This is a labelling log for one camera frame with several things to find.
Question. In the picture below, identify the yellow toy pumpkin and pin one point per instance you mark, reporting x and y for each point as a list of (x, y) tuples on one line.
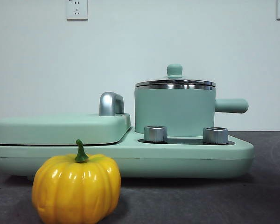
[(74, 186)]

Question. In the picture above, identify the glass lid with green knob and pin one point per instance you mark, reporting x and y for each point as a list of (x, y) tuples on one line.
[(174, 70)]

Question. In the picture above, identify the mint green breakfast machine base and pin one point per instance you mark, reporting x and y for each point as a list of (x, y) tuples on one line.
[(177, 161)]

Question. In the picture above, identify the silver control dial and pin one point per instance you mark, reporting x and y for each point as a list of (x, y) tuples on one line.
[(155, 134), (215, 135)]

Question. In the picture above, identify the mint green steamer pot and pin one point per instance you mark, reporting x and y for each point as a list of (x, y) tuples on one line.
[(172, 109)]

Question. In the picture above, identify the mint green griddle cover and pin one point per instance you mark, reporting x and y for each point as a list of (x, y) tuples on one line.
[(60, 128)]

